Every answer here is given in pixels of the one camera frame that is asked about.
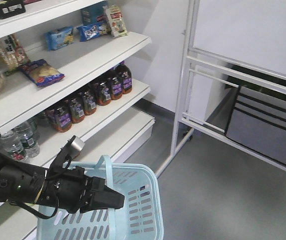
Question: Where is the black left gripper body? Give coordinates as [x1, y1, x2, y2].
[35, 166, 108, 214]

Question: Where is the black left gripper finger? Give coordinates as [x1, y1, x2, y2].
[80, 186, 125, 213]

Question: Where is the light blue plastic basket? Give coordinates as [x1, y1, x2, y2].
[36, 155, 164, 240]

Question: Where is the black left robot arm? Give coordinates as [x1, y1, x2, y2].
[0, 136, 125, 219]

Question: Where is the clear water bottle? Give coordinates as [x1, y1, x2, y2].
[1, 130, 29, 163]
[14, 121, 40, 158]

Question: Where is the dark plum juice bottle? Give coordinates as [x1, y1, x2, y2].
[46, 103, 72, 133]
[106, 69, 123, 100]
[92, 78, 111, 106]
[116, 62, 132, 94]

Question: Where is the blue snack bag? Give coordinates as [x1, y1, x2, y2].
[18, 59, 65, 87]

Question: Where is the blue cookie package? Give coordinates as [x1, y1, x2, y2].
[46, 26, 74, 51]

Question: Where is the blue oreo package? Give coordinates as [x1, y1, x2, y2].
[76, 22, 111, 42]

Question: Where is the white snack bag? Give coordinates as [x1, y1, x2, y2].
[103, 5, 128, 38]

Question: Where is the grey fabric storage bag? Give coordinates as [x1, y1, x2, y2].
[225, 86, 286, 166]

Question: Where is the white rolling whiteboard stand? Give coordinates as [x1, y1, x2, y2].
[156, 0, 286, 175]

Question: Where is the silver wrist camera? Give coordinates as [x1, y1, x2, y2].
[65, 135, 85, 160]

